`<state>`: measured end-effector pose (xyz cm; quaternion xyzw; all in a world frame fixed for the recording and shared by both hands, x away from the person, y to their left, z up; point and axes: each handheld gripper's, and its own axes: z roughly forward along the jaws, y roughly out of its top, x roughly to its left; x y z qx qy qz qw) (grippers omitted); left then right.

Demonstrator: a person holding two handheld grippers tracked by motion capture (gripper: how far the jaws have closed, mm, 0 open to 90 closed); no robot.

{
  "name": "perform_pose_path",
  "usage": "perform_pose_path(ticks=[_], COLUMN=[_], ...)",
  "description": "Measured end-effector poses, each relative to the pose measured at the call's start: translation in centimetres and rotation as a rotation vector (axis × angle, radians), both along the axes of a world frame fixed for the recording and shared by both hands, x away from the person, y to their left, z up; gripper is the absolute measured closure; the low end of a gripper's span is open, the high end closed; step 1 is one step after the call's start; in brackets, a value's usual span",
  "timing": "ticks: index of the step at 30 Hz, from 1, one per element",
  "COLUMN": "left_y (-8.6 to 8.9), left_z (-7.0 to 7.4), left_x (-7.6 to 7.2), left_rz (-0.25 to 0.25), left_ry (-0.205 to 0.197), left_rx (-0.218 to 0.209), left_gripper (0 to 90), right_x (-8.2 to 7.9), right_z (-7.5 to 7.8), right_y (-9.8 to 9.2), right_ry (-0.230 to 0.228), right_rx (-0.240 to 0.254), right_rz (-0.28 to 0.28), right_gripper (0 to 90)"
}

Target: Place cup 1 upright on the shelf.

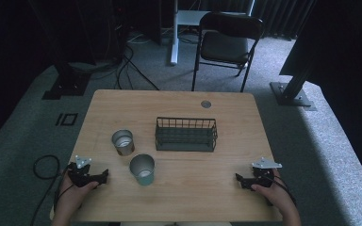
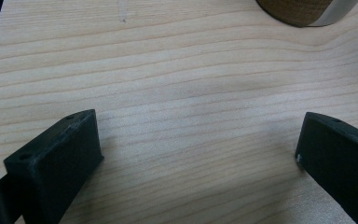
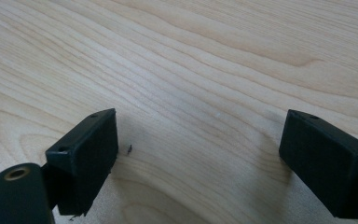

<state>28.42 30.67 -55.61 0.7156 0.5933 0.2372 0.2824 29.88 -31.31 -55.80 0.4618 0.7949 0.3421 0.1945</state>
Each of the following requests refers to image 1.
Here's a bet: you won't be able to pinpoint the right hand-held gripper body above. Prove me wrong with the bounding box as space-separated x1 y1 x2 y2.
245 156 283 190

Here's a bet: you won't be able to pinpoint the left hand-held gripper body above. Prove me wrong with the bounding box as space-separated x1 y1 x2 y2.
67 154 106 189

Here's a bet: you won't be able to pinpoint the brown metal cup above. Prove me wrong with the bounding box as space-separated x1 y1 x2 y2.
110 129 136 157

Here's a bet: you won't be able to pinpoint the dark wire basket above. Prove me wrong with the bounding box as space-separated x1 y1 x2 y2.
155 116 219 153

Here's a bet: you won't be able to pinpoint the person's left hand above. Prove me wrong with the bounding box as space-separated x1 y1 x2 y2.
54 169 100 218

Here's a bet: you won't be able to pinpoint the person's right hand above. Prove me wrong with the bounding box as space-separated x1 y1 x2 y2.
250 169 297 216

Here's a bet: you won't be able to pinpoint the black tape floor marking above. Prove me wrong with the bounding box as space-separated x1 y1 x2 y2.
54 112 79 127

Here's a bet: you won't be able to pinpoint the black metal stand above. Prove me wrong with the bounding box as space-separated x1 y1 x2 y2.
27 0 92 102
269 0 340 112

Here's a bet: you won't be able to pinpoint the black folding chair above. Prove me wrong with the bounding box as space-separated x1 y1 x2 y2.
190 10 266 94

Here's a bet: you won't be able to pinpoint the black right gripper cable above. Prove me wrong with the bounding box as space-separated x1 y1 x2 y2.
271 174 298 207

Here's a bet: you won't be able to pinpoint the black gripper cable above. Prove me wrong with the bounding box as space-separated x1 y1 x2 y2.
271 174 298 207
29 154 64 226

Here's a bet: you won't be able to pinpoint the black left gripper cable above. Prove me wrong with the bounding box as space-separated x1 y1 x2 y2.
29 154 64 226

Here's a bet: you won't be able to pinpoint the black floor cables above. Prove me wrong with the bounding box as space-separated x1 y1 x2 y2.
88 31 161 92

